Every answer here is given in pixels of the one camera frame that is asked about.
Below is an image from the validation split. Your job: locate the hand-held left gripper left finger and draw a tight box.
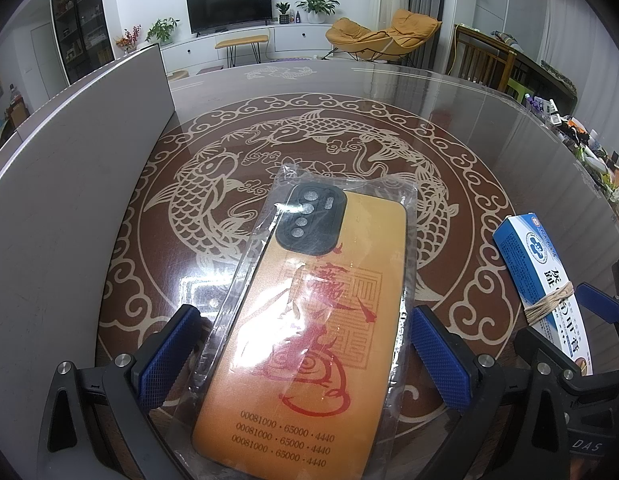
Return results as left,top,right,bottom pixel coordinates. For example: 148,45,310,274
37,304,203,480

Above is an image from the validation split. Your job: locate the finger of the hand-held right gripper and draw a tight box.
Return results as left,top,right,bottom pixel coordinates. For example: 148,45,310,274
513,326,585,396
575,255,619,325

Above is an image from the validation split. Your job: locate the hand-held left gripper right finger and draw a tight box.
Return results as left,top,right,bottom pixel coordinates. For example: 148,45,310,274
409,305,573,480

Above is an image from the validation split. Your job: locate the blue and white ointment box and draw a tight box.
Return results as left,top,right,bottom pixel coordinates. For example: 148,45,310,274
492,214,595,377

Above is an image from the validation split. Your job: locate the orange phone case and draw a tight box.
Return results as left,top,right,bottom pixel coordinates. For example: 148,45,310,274
172,160,423,480

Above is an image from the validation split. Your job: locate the cluster of small bottles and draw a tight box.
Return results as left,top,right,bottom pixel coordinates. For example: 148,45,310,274
522,92,619,206

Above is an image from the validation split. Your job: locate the grey divider panel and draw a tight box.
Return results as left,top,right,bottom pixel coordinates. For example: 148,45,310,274
0,42,183,441

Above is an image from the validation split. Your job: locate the wooden chair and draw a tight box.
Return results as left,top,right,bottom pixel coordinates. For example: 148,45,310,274
452,24,517,93

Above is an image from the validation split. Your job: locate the red flower vase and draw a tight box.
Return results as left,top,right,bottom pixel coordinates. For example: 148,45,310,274
114,25,143,56

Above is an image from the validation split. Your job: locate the wooden bench with metal legs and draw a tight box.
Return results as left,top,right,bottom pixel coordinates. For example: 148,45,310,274
214,35,270,67

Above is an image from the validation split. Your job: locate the bushy green potted plant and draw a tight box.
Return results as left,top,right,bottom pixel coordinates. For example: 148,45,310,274
144,17,181,45

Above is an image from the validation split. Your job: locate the yellow lounge chair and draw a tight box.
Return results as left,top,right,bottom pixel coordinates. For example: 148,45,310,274
325,8,443,63

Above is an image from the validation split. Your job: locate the white television cabinet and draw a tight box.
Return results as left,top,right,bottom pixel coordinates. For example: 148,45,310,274
162,22,340,73

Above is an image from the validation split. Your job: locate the dark glass display cabinet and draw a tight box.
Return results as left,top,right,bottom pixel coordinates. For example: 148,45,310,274
50,0,115,88

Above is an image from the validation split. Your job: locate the black flat television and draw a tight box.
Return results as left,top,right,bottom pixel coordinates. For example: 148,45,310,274
186,0,274,37

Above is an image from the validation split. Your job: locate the wide-leaf green potted plant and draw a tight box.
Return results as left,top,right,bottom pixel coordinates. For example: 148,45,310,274
296,0,340,25

